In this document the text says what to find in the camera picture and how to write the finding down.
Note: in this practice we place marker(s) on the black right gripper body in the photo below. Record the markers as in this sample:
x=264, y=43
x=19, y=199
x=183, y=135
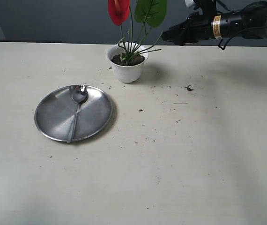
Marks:
x=194, y=29

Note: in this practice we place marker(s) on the red artificial flower with stems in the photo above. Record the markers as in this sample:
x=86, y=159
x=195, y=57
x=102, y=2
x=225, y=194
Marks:
x=135, y=25

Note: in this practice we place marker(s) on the stainless steel spork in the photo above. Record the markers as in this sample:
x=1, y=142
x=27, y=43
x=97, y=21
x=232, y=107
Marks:
x=79, y=95

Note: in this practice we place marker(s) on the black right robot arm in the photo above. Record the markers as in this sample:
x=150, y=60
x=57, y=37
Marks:
x=213, y=20

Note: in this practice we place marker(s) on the dark brown potting soil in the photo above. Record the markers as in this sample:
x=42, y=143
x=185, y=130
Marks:
x=121, y=60

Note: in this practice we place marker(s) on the white scalloped flower pot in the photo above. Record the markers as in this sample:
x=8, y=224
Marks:
x=125, y=74

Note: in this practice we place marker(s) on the round stainless steel plate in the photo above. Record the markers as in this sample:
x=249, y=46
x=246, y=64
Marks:
x=54, y=114

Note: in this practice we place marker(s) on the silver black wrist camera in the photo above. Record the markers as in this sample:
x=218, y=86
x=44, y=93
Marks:
x=208, y=7

